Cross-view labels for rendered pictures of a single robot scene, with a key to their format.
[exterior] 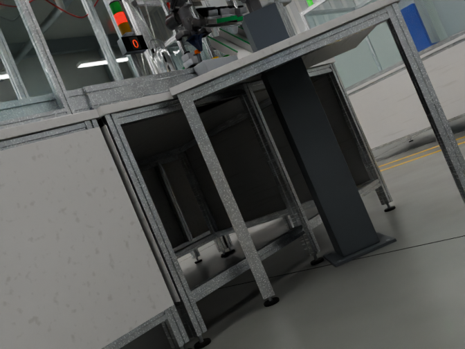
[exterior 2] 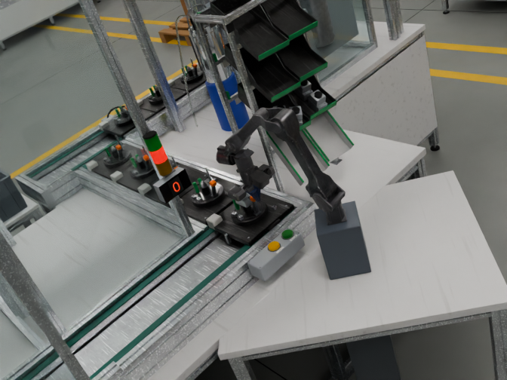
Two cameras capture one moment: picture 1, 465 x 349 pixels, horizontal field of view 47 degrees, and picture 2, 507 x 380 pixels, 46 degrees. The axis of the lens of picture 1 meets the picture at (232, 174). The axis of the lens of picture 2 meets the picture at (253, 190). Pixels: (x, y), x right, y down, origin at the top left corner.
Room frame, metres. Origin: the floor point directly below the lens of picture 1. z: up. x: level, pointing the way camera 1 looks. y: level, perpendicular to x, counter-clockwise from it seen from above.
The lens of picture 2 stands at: (0.64, -0.49, 2.25)
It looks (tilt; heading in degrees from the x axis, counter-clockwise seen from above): 32 degrees down; 13
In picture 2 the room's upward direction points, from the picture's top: 20 degrees counter-clockwise
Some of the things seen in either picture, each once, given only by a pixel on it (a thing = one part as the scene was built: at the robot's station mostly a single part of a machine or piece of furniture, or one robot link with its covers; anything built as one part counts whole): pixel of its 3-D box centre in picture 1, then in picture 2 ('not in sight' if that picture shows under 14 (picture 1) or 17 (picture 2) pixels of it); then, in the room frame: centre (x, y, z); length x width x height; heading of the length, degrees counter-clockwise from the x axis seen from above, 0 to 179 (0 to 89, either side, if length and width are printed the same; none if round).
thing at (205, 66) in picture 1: (218, 66); (276, 253); (2.25, -0.12, 0.93); 0.21 x 0.07 x 0.06; 136
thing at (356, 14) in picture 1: (277, 64); (348, 255); (2.26, -0.36, 0.84); 0.90 x 0.70 x 0.03; 91
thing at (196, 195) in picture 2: not in sight; (204, 188); (2.64, 0.16, 1.01); 0.24 x 0.24 x 0.13; 46
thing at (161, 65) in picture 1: (165, 66); (207, 42); (3.45, 0.13, 1.32); 0.14 x 0.14 x 0.38
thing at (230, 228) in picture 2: not in sight; (250, 216); (2.46, -0.03, 0.96); 0.24 x 0.24 x 0.02; 46
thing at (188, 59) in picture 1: (188, 59); (241, 194); (2.47, -0.02, 1.06); 0.08 x 0.04 x 0.07; 46
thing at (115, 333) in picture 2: not in sight; (192, 272); (2.26, 0.20, 0.91); 0.84 x 0.28 x 0.10; 136
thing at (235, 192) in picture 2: (191, 28); (248, 175); (2.40, -0.09, 1.17); 0.19 x 0.06 x 0.08; 135
